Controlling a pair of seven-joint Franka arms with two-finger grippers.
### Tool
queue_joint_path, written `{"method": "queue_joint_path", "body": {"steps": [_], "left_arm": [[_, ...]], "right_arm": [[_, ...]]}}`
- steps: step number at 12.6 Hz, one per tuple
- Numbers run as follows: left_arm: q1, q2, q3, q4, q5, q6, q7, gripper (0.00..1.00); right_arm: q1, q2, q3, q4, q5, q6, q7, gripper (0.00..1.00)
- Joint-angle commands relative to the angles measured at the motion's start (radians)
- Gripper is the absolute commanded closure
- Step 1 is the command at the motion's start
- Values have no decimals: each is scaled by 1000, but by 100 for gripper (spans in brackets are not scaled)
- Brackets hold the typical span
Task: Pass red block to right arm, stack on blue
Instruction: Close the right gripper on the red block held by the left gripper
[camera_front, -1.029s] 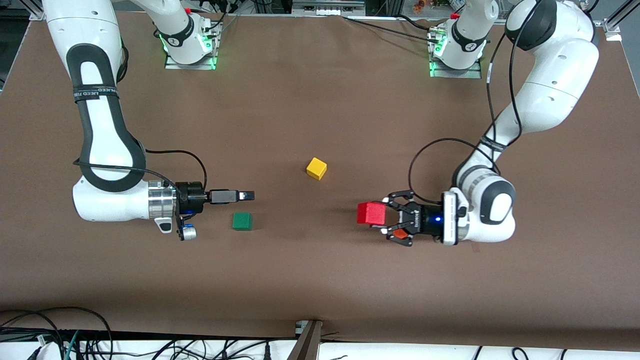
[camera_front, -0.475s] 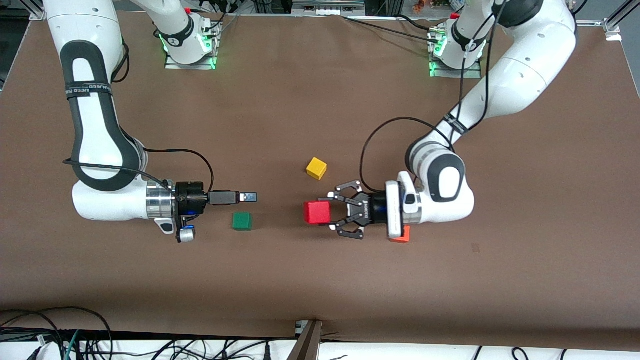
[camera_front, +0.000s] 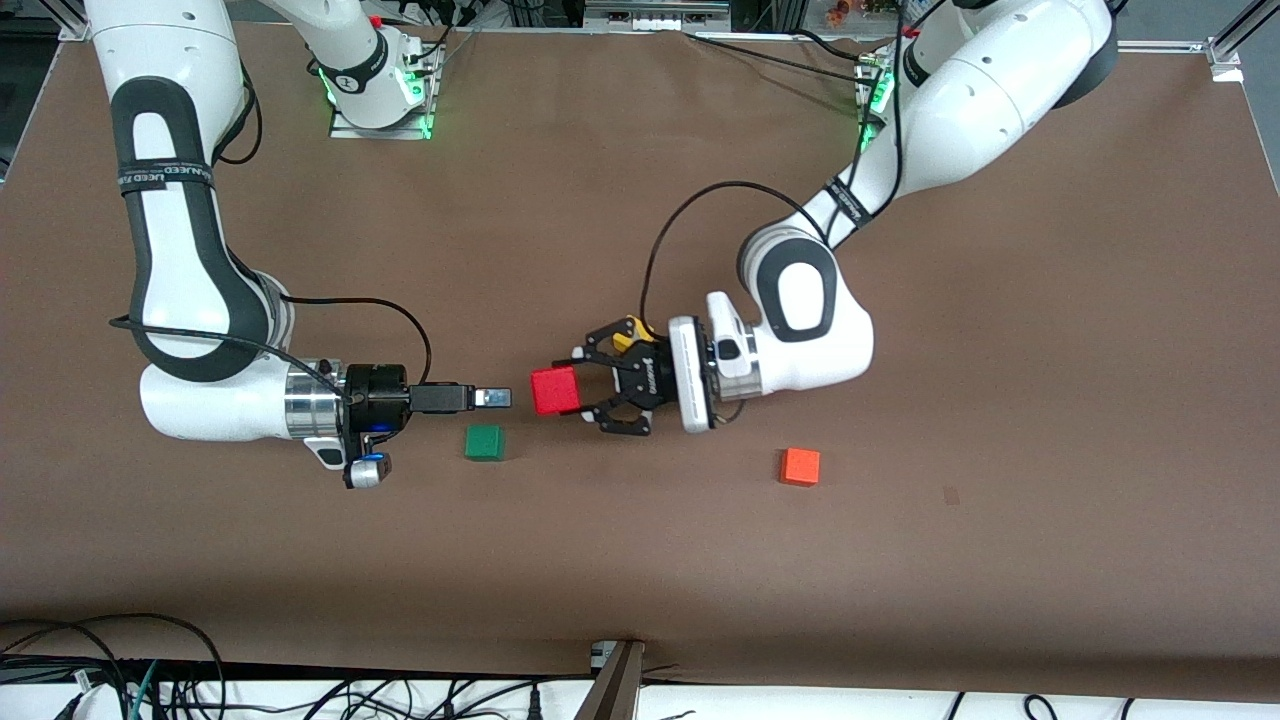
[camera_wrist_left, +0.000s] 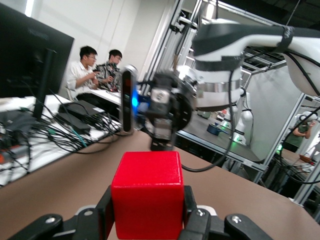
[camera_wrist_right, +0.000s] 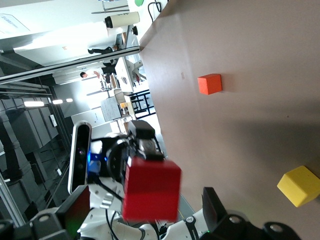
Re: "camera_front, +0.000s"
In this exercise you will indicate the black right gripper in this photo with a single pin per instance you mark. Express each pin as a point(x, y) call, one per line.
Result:
point(378, 397)

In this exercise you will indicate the small metal bracket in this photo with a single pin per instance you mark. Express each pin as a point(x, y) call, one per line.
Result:
point(600, 655)

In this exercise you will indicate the aluminium frame post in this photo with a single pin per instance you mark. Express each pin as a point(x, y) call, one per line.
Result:
point(1225, 55)
point(72, 25)

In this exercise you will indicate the orange wooden block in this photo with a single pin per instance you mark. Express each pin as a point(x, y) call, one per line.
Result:
point(800, 466)

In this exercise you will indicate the yellow wooden block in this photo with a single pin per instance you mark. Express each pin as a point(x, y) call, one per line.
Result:
point(634, 328)

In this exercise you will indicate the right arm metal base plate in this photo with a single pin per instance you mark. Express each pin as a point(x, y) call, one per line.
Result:
point(350, 132)

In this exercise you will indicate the red wooden block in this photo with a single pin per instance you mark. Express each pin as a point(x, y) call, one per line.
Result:
point(555, 391)

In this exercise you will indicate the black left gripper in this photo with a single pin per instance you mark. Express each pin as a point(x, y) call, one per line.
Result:
point(648, 381)

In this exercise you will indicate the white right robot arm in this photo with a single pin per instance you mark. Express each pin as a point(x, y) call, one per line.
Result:
point(170, 240)

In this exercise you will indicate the grey power strip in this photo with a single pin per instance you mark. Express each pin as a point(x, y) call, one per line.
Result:
point(655, 18)

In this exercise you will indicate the grey camera support bar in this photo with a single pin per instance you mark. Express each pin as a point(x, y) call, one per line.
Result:
point(615, 690)

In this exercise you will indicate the aluminium frame rail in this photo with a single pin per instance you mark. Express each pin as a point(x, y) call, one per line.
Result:
point(1160, 45)

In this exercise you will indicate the brown paper table cover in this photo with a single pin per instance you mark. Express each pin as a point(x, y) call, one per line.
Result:
point(640, 550)

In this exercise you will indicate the colourful toy pile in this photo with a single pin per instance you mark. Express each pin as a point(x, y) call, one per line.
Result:
point(840, 10)

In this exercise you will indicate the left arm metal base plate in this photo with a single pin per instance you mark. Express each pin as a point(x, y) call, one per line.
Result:
point(866, 100)

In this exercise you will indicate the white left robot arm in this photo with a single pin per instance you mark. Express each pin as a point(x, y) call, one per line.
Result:
point(980, 100)

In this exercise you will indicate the green wooden block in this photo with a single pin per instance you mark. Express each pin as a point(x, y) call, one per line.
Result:
point(484, 442)

